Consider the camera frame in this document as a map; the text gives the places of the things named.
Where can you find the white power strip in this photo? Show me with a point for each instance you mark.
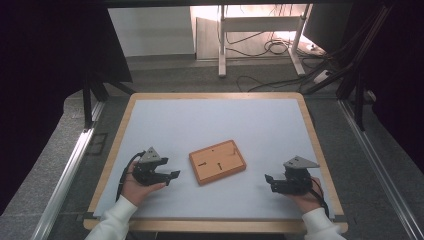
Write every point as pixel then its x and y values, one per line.
pixel 322 76

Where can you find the person's right hand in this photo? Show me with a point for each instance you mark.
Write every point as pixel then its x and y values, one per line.
pixel 308 201

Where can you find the black curtain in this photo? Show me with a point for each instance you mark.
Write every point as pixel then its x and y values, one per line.
pixel 40 66
pixel 400 83

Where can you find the wooden table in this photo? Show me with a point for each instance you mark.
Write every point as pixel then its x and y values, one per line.
pixel 216 226

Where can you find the aluminium rail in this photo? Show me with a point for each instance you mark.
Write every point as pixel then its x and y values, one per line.
pixel 66 180
pixel 380 160

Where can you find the white board panel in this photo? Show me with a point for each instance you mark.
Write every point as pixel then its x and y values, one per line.
pixel 150 31

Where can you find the white table mat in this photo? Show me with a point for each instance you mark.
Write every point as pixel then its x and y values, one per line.
pixel 213 120

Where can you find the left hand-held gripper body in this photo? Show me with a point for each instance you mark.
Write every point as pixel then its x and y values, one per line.
pixel 146 173

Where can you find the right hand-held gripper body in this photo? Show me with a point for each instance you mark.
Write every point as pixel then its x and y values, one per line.
pixel 295 176

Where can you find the black metal stand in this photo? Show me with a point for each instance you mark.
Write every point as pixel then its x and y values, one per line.
pixel 358 100
pixel 88 100

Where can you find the white desk frame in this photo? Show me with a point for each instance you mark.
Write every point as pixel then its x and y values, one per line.
pixel 258 24

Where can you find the person's left hand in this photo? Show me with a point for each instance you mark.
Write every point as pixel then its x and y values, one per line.
pixel 135 191

